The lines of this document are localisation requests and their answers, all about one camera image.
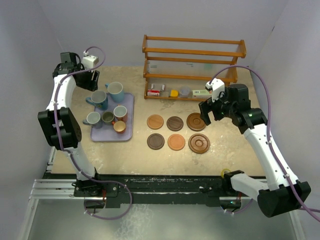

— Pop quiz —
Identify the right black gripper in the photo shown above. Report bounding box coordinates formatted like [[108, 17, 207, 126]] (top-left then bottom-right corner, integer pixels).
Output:
[[199, 87, 236, 125]]

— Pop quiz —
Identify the ringed brown wooden coaster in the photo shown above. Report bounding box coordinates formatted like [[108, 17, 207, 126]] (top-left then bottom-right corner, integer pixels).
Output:
[[186, 112, 206, 132]]

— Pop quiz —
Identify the dark walnut coaster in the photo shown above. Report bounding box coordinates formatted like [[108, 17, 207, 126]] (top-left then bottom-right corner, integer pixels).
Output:
[[166, 116, 184, 132]]

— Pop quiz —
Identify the orange terracotta coaster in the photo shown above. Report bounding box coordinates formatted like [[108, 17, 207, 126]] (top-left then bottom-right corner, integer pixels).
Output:
[[167, 134, 186, 151]]

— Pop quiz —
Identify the light wood coaster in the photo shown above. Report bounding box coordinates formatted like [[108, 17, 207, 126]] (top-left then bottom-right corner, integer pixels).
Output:
[[146, 114, 164, 130]]

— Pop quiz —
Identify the dark brown coaster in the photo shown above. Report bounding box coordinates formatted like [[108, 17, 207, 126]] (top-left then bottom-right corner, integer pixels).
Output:
[[147, 133, 165, 150]]

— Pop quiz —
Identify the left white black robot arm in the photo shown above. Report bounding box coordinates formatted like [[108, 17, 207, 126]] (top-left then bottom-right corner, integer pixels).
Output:
[[37, 52, 103, 196]]

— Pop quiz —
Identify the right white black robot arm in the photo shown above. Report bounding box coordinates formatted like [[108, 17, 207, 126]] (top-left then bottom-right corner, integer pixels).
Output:
[[199, 79, 311, 218]]

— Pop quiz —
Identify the olive green small cup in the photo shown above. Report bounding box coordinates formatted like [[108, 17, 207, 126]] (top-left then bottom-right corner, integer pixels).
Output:
[[101, 111, 115, 126]]

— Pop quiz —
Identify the orange copper small cup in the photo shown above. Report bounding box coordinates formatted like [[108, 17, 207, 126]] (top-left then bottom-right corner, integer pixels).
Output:
[[112, 120, 127, 134]]

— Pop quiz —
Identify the green white long box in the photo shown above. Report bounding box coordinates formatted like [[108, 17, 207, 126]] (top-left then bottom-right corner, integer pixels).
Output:
[[192, 89, 212, 99]]

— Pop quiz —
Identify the teal mug white inside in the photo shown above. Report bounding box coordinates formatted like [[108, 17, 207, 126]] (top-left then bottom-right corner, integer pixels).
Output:
[[85, 90, 108, 111]]

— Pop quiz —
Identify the light blue tall mug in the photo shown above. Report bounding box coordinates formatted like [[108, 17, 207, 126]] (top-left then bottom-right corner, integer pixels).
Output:
[[105, 81, 125, 103]]

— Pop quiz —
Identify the yellow small object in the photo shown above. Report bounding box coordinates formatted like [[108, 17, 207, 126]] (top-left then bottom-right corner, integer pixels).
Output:
[[170, 89, 179, 98]]

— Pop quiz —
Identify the grey blue mug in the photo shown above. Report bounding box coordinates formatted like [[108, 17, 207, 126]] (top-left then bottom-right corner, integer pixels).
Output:
[[82, 111, 103, 129]]

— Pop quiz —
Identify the brown red mug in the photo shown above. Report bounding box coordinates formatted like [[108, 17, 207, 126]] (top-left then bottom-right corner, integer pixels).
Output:
[[113, 105, 128, 123]]

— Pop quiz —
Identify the wooden three-tier shelf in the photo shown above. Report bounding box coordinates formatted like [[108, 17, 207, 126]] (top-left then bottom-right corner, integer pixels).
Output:
[[142, 35, 247, 100]]

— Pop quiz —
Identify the lavender plastic tray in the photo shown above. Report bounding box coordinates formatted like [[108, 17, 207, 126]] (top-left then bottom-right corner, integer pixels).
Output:
[[90, 92, 134, 142]]

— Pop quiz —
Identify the red white small box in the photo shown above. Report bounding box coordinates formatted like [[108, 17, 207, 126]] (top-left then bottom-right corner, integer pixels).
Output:
[[147, 89, 161, 97]]

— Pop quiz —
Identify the yellow tape roll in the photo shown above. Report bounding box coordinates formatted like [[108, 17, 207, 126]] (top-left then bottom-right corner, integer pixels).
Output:
[[221, 168, 231, 178]]

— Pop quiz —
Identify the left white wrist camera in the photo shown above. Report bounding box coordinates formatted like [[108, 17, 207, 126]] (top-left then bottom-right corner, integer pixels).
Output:
[[81, 51, 99, 69]]

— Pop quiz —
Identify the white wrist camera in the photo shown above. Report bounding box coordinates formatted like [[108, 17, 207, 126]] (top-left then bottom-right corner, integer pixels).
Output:
[[205, 78, 225, 102], [81, 51, 99, 69]]

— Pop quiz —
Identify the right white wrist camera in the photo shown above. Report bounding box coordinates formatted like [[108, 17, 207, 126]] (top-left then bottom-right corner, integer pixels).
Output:
[[205, 78, 225, 102]]

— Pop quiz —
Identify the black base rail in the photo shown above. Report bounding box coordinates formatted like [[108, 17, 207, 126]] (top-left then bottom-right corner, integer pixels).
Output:
[[43, 173, 245, 212]]

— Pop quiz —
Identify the aluminium frame rail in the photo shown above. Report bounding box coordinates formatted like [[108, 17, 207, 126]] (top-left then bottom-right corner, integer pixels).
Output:
[[17, 178, 78, 240]]

